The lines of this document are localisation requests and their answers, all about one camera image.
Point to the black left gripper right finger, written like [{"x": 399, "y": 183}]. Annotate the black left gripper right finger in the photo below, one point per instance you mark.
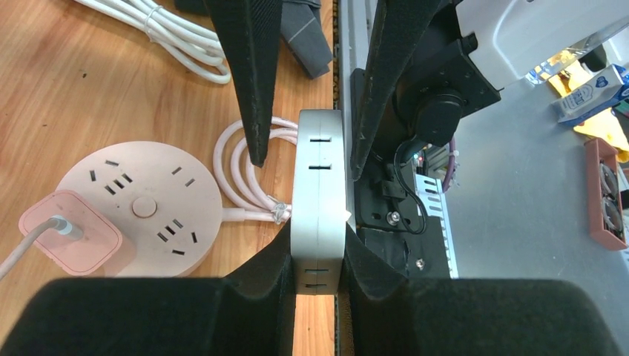
[{"x": 382, "y": 312}]

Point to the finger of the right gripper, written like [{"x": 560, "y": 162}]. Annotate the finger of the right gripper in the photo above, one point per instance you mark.
[
  {"x": 396, "y": 31},
  {"x": 255, "y": 95}
]

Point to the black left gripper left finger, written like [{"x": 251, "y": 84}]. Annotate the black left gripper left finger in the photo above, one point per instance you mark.
[{"x": 147, "y": 314}]

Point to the pink round socket hub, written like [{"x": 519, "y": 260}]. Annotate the pink round socket hub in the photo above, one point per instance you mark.
[{"x": 164, "y": 200}]

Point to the pink small adapter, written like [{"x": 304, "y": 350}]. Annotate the pink small adapter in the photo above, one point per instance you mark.
[{"x": 76, "y": 236}]

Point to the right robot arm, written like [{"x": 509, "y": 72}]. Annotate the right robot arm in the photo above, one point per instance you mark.
[{"x": 428, "y": 66}]

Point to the blue white carton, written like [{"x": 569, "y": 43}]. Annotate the blue white carton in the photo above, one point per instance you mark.
[{"x": 605, "y": 90}]

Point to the yellow cloth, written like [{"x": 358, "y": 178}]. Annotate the yellow cloth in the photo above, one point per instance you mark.
[{"x": 604, "y": 125}]

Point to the brown tray with glasses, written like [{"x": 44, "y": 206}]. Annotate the brown tray with glasses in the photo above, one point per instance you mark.
[{"x": 604, "y": 198}]

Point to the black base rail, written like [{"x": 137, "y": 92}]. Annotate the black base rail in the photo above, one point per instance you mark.
[{"x": 401, "y": 210}]

